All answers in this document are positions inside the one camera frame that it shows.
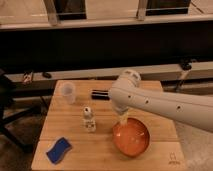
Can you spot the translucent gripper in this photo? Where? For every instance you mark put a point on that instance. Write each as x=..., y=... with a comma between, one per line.
x=123, y=118

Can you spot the small white bottle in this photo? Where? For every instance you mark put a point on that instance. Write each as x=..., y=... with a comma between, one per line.
x=88, y=119

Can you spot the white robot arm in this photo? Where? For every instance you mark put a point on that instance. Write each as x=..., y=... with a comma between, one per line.
x=194, y=110

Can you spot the orange bowl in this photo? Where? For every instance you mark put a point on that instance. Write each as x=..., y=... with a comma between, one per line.
x=132, y=138

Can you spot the black rectangular block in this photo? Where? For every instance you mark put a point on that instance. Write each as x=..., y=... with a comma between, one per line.
x=100, y=95

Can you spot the clear plastic cup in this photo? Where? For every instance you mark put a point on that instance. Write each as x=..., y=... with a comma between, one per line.
x=68, y=91

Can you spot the blue sponge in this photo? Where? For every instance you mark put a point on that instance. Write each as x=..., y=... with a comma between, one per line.
x=56, y=153

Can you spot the small black object on ledge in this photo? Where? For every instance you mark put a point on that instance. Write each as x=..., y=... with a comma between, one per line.
x=46, y=75

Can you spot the red white object on ledge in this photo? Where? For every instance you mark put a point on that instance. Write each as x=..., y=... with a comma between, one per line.
x=28, y=77

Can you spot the black clamp with cable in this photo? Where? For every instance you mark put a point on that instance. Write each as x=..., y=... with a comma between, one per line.
x=186, y=66

